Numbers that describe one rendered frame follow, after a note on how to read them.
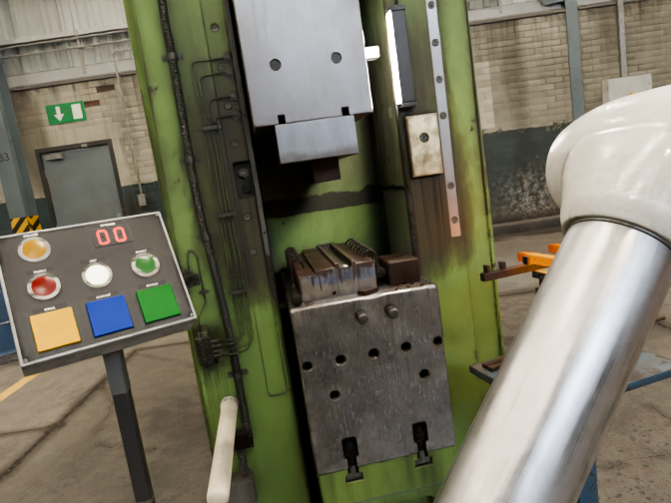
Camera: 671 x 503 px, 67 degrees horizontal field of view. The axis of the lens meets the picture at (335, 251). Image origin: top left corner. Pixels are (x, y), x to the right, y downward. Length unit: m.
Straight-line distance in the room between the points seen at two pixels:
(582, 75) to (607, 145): 7.66
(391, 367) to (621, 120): 0.93
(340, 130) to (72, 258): 0.68
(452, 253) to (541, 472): 1.13
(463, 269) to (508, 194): 6.19
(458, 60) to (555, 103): 6.47
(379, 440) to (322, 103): 0.88
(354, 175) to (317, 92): 0.55
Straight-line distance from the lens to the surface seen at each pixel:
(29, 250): 1.21
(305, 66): 1.31
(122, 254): 1.21
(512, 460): 0.46
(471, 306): 1.60
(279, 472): 1.65
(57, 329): 1.14
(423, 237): 1.50
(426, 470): 1.50
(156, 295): 1.17
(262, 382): 1.53
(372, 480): 1.48
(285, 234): 1.77
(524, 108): 7.83
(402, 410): 1.40
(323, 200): 1.77
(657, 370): 1.42
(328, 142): 1.29
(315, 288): 1.31
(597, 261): 0.50
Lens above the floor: 1.23
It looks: 9 degrees down
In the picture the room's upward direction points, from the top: 8 degrees counter-clockwise
